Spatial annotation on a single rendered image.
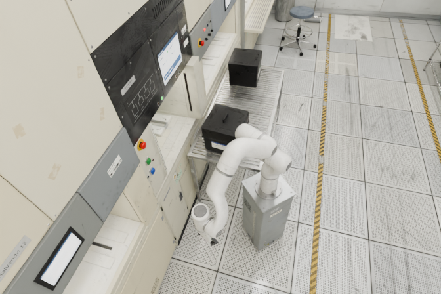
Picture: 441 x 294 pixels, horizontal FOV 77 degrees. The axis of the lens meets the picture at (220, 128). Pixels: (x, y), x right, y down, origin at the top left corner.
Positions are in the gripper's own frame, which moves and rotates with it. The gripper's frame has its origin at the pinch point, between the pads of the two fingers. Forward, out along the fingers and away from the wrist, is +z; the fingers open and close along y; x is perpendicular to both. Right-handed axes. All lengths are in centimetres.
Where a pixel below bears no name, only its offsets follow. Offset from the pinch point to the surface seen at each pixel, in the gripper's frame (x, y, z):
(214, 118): -70, 57, 0
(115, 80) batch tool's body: -7, 51, -77
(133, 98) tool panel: -13, 54, -61
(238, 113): -86, 46, 0
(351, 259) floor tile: -87, -72, 101
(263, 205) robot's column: -46, -7, 25
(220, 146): -62, 45, 17
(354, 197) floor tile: -143, -51, 101
